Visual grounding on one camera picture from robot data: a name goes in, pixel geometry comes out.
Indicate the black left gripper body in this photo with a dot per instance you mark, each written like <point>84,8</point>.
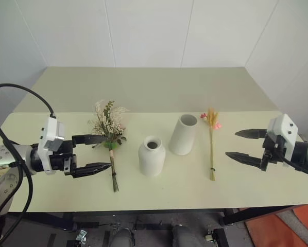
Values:
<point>66,159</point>

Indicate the white tapered vase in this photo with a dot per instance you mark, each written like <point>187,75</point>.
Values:
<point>182,139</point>

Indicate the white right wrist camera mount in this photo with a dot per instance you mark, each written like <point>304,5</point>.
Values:
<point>288,133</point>

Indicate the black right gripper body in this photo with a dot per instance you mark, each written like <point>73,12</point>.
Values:
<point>273,151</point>

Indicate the black table frame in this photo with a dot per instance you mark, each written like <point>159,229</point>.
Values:
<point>249,214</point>

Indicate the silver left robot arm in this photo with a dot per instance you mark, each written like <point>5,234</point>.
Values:
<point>4,159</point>

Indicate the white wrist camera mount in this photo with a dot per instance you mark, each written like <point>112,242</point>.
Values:
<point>49,133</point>
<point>288,133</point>

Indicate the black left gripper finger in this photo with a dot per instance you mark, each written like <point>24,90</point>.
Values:
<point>92,169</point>
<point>89,139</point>

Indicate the dark grey rounded shape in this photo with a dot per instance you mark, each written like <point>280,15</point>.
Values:
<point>121,238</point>

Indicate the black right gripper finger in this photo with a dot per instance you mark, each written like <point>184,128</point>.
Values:
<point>253,133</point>
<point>246,159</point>

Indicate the white bottle-shaped vase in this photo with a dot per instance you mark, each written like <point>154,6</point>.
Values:
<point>152,159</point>

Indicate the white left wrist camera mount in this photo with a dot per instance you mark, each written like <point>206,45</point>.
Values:
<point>49,133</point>

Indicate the green and white dried bouquet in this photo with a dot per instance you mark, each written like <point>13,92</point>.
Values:
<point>108,128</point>

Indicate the orange floor mat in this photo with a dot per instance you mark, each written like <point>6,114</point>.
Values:
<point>285,229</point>

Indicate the orange wheat and pink flower bunch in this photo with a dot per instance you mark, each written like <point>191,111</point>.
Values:
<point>211,144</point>

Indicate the silver caster wheel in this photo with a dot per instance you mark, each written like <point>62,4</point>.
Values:
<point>212,235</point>
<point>81,236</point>

